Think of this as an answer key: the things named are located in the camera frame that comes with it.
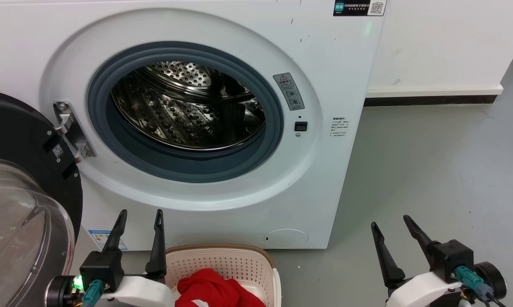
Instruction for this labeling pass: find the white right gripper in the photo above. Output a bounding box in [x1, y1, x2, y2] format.
[371, 214, 464, 307]

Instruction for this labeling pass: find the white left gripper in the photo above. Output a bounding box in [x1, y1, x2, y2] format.
[102, 209, 177, 307]

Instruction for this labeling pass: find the red garment with white trim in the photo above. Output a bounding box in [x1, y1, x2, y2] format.
[174, 268, 266, 307]

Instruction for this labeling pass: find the cream perforated plastic laundry basket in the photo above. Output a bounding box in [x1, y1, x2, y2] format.
[165, 244, 281, 307]

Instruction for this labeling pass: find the black washer door with glass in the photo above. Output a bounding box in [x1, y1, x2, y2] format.
[0, 89, 84, 307]

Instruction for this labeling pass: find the blue white energy label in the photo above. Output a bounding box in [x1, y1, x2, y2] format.
[88, 229, 128, 251]

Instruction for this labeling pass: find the white front-load washing machine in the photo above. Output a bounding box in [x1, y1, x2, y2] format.
[0, 0, 388, 250]

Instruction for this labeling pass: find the grey rubber door gasket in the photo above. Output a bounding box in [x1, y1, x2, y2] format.
[87, 41, 284, 183]

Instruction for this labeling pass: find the round white filter cap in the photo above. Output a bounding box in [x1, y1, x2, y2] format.
[264, 229, 309, 248]

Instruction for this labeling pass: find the silver metal door hinge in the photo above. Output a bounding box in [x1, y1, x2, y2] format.
[53, 101, 97, 163]

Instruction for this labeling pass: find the perforated stainless steel drum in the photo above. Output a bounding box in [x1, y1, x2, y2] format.
[111, 61, 267, 151]

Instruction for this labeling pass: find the grey warning sticker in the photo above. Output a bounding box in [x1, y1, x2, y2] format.
[273, 72, 305, 111]

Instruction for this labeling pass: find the teal connector cable left arm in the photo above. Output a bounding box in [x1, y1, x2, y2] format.
[82, 279, 106, 307]

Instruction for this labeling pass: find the teal connector cable arm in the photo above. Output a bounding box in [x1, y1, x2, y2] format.
[455, 266, 507, 307]
[82, 279, 106, 307]

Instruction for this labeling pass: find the teal connector cable right arm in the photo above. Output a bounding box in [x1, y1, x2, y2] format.
[455, 266, 507, 307]

